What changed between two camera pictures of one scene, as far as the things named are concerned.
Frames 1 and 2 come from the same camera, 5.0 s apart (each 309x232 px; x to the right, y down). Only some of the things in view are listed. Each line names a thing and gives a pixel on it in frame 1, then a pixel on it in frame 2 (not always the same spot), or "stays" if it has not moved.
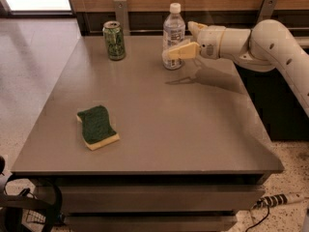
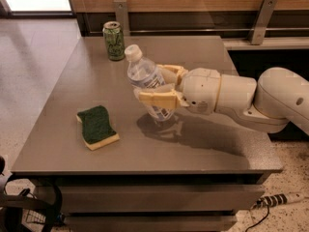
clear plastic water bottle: [174, 37] -> [142, 72]
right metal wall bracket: [266, 9] stays
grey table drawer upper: [160, 198] stays
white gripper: [210, 43] -> [200, 89]
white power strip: [276, 200] stays
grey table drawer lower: [149, 222] stays
